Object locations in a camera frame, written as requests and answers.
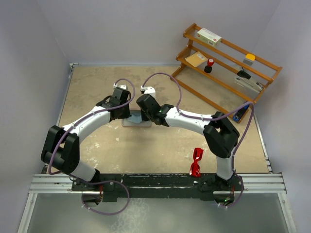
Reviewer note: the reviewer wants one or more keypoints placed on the red sunglasses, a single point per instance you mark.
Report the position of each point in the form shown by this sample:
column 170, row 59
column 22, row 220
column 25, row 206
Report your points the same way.
column 195, row 168

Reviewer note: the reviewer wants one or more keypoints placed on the red black stamp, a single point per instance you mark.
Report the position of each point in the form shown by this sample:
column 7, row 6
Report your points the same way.
column 208, row 67

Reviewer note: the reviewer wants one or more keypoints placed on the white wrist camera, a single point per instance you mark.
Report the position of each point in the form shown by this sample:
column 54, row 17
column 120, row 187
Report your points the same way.
column 148, row 90
column 123, row 86

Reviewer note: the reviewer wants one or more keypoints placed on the white green box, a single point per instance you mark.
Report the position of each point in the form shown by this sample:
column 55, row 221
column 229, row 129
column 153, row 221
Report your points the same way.
column 208, row 37

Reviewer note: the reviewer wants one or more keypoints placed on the blue stapler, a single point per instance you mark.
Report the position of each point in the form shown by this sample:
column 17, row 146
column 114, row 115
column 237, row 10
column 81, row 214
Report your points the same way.
column 240, row 113

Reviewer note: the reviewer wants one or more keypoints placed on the blue cleaning cloth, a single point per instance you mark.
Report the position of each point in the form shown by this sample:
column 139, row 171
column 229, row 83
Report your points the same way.
column 135, row 118

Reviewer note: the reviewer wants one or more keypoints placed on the black stapler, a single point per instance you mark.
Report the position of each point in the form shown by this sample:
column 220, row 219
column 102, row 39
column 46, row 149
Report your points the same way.
column 243, row 74

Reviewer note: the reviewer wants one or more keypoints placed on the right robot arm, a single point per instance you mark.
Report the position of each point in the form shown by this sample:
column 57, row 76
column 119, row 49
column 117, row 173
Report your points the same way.
column 220, row 135

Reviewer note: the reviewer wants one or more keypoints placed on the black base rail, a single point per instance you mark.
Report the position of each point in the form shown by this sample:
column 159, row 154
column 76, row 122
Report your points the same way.
column 206, row 187

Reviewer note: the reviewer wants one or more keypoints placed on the brown envelope packet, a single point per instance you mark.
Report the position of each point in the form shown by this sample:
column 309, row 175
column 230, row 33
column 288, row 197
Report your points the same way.
column 196, row 59

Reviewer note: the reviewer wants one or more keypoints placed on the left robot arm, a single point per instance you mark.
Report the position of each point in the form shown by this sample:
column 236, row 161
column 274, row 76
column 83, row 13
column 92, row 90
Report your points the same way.
column 63, row 143

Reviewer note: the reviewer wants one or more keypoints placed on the yellow grey sponge block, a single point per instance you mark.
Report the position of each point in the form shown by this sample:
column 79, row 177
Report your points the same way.
column 249, row 59

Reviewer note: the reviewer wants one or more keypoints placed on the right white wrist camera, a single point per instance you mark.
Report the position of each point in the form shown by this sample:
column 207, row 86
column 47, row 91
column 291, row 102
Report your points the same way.
column 148, row 90

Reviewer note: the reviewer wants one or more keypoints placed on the aluminium frame rail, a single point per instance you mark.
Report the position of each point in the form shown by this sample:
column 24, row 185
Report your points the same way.
column 264, row 183

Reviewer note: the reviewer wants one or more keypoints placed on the wooden three-tier shelf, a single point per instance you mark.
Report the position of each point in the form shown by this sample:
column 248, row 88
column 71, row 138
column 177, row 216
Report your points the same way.
column 218, row 88

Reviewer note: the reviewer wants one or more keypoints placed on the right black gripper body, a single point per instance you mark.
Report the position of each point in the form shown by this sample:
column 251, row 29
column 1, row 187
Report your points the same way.
column 146, row 116

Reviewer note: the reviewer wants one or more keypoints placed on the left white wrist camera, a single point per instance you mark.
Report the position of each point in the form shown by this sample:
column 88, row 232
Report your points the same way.
column 123, row 86

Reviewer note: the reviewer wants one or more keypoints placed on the pink glasses case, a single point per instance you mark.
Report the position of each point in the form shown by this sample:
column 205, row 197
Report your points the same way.
column 144, row 123

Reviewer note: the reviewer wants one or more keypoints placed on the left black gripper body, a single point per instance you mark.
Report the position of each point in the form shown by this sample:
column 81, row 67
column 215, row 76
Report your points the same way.
column 125, row 112

